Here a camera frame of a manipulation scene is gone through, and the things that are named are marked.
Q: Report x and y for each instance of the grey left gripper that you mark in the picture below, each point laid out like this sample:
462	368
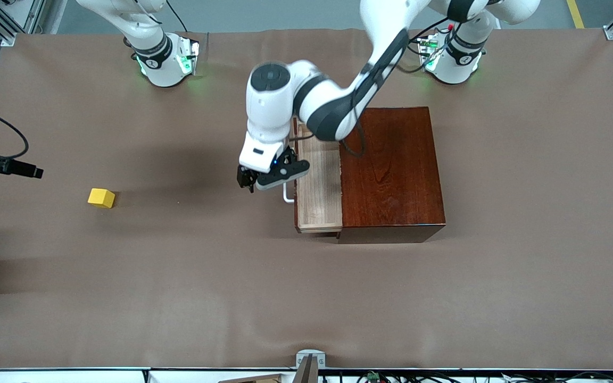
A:
245	177

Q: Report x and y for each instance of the yellow block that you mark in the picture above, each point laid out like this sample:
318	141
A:
101	198

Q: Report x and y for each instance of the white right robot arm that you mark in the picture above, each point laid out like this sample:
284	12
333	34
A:
160	74

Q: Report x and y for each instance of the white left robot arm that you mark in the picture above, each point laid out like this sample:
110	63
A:
272	111

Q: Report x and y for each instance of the dark wooden drawer cabinet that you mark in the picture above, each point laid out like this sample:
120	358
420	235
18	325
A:
391	186

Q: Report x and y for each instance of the brown table cover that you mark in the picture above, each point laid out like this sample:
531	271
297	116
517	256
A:
232	292

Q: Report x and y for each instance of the tan wooden board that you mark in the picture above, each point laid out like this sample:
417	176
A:
250	379

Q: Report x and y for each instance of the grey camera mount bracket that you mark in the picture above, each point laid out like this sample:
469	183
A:
310	361

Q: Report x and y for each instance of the white table edge rail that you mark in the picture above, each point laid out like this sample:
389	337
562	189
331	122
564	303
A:
46	376

